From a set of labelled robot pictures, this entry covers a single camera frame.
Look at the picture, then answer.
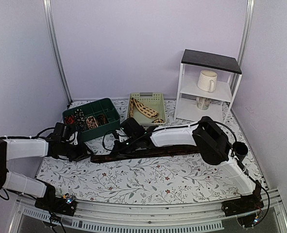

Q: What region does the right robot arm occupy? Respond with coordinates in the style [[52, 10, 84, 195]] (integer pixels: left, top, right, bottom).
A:
[[112, 116, 262, 212]]

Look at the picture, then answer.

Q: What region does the dark brown cylinder cup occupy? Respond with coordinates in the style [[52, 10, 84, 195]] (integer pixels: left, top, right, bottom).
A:
[[232, 141, 249, 162]]

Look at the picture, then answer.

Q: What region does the patterned glass cup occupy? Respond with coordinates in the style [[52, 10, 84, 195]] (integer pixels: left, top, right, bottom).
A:
[[196, 96, 211, 111]]

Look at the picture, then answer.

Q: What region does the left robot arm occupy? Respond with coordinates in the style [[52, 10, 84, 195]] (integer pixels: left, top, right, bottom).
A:
[[0, 122, 93, 211]]

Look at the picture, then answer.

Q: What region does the beige plastic slotted basket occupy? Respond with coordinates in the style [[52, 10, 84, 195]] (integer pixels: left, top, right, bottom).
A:
[[126, 92, 167, 127]]

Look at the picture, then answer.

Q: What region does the white shelf with black top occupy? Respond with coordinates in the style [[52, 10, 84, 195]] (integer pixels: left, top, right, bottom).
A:
[[173, 49, 242, 122]]

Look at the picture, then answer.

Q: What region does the red black rolled tie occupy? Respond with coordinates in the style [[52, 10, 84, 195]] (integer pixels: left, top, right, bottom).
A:
[[64, 115, 75, 125]]

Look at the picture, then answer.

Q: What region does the black white dotted rolled tie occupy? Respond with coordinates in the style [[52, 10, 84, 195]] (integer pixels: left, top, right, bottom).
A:
[[74, 109, 87, 132]]

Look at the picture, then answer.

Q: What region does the aluminium frame post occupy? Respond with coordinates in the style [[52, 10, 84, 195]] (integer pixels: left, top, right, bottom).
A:
[[43, 0, 73, 105], [237, 0, 255, 67]]

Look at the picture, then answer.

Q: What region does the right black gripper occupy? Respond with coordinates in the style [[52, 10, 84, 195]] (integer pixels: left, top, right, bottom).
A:
[[109, 135, 139, 158]]

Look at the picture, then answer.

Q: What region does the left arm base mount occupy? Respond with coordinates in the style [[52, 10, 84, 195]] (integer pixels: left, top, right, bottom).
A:
[[34, 193, 77, 216]]

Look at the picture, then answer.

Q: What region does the dark green divided organizer box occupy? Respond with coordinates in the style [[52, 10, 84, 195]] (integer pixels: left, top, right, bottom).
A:
[[62, 98, 120, 143]]

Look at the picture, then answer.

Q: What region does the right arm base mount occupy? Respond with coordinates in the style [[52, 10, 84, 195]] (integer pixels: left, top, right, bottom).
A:
[[221, 194, 264, 216]]

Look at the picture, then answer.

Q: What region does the cream ceramic mug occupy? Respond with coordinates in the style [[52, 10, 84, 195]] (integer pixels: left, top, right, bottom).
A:
[[197, 70, 218, 93]]

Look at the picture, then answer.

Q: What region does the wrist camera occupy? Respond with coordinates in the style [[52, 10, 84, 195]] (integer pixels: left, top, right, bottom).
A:
[[70, 131, 81, 145], [116, 130, 129, 142]]

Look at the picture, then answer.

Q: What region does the tan black patterned tie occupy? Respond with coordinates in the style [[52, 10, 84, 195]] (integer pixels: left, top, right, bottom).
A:
[[129, 98, 164, 123]]

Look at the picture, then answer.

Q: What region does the aluminium front rail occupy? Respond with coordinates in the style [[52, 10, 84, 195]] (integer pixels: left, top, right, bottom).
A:
[[7, 189, 287, 233]]

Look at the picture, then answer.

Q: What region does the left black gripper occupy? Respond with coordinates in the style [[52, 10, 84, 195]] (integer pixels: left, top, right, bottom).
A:
[[61, 140, 94, 162]]

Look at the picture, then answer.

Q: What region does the tan patterned rolled tie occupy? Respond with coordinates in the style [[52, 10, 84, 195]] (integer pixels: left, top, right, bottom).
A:
[[85, 116, 99, 130]]

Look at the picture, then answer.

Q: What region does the dark red patterned tie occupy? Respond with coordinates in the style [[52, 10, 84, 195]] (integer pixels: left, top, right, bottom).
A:
[[90, 145, 200, 164]]

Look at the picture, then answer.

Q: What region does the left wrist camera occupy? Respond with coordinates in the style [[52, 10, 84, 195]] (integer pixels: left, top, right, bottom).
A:
[[70, 131, 81, 145]]

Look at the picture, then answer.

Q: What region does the right aluminium frame post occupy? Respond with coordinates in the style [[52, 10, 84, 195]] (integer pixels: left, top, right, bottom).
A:
[[237, 0, 255, 67]]

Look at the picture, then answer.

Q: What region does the left aluminium frame post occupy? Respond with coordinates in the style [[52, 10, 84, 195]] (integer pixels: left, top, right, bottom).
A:
[[43, 0, 73, 105]]

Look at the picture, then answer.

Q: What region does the dark brown rolled tie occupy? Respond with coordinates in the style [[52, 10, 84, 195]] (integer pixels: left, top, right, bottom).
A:
[[96, 114, 108, 126]]

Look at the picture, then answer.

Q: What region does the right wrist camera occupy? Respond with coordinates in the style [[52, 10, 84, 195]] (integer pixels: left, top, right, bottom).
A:
[[116, 130, 129, 142]]

